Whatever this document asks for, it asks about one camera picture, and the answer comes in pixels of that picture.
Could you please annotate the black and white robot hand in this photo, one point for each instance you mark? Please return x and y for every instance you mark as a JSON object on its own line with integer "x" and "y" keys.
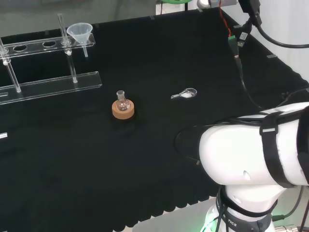
{"x": 217, "y": 2}

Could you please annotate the translucent plastic funnel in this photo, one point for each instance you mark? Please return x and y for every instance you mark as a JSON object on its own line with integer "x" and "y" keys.
{"x": 79, "y": 31}

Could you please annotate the clear acrylic funnel stand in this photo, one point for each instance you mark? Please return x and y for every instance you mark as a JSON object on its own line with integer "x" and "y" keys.
{"x": 48, "y": 84}

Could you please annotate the silver usb plug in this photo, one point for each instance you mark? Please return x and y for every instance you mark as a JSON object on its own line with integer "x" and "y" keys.
{"x": 242, "y": 38}

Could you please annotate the small round-bottom glass flask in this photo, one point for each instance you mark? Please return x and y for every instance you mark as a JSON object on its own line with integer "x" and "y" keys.
{"x": 121, "y": 104}

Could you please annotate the black bench cloth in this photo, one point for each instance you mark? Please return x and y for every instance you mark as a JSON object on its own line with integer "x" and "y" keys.
{"x": 120, "y": 169}

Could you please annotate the white label strip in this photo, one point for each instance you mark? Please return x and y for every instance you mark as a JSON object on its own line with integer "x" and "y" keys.
{"x": 3, "y": 135}

